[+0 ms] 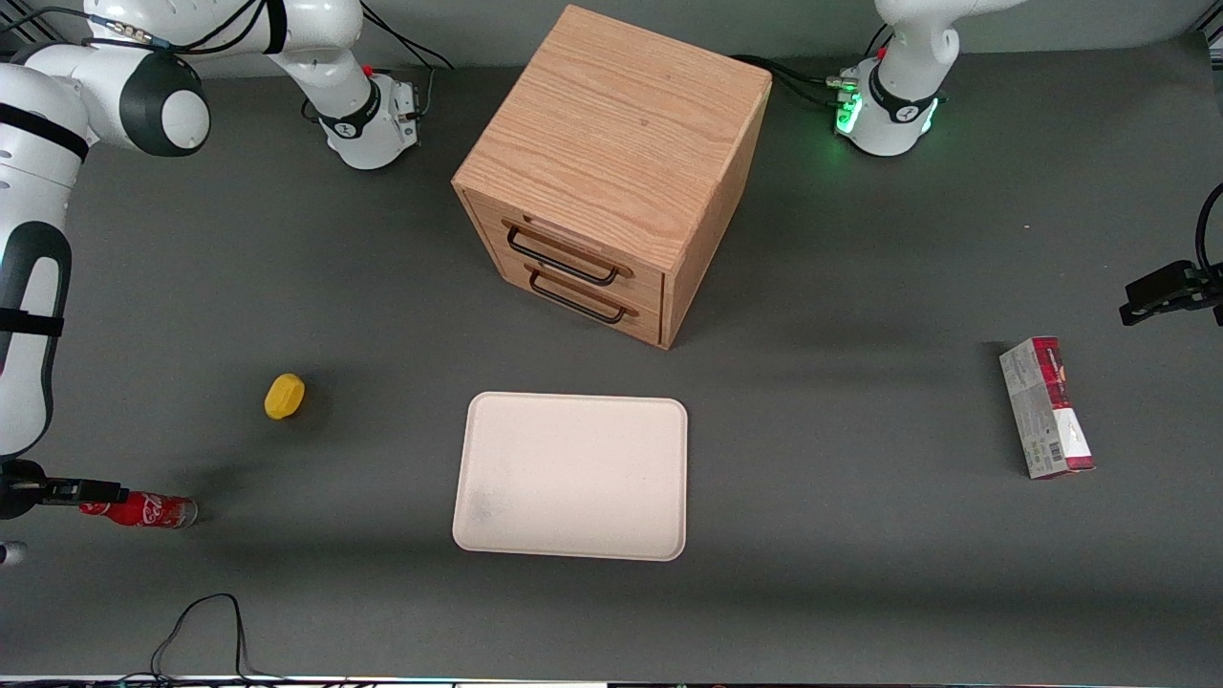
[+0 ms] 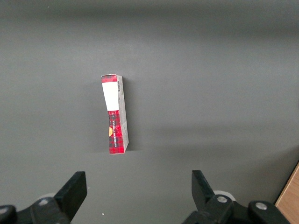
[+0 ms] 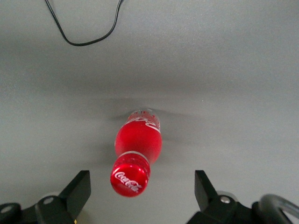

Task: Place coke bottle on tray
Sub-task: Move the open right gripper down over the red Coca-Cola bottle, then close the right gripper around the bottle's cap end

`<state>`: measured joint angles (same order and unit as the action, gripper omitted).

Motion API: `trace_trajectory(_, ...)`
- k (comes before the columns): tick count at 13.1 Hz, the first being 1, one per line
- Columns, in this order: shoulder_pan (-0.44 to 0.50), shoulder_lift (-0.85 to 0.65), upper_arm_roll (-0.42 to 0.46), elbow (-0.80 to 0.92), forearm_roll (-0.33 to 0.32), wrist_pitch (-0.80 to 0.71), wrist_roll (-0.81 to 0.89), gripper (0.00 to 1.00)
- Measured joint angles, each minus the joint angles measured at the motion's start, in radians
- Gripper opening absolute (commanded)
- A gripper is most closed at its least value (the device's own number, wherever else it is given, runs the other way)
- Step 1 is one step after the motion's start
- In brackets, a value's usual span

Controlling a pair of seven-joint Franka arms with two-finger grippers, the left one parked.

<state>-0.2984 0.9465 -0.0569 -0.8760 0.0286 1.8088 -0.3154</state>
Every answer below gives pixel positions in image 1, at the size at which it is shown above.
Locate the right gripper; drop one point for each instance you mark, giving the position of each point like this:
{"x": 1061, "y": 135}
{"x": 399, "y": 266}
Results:
{"x": 21, "y": 489}

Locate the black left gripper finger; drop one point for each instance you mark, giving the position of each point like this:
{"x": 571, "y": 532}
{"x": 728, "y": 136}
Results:
{"x": 1161, "y": 287}

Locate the red coke bottle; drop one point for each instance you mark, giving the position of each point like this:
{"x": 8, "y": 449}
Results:
{"x": 143, "y": 511}

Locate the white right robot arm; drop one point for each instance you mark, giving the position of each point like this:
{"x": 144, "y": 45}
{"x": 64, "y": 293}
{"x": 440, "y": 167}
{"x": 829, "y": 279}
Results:
{"x": 48, "y": 124}

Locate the beige rectangular tray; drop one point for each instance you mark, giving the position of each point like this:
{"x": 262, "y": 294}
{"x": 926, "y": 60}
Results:
{"x": 573, "y": 478}

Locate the red plaid cookie box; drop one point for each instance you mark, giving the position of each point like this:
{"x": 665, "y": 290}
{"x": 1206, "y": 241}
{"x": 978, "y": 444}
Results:
{"x": 1046, "y": 406}

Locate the yellow lemon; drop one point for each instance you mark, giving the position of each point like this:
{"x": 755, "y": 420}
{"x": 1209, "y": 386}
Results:
{"x": 284, "y": 397}

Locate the wooden drawer front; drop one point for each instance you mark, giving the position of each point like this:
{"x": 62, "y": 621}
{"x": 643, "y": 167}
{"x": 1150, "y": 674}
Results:
{"x": 650, "y": 287}
{"x": 650, "y": 325}

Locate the wooden drawer cabinet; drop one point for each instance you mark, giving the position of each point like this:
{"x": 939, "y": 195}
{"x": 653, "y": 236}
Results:
{"x": 621, "y": 134}

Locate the aluminium frame rail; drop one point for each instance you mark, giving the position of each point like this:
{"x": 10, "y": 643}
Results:
{"x": 1213, "y": 38}

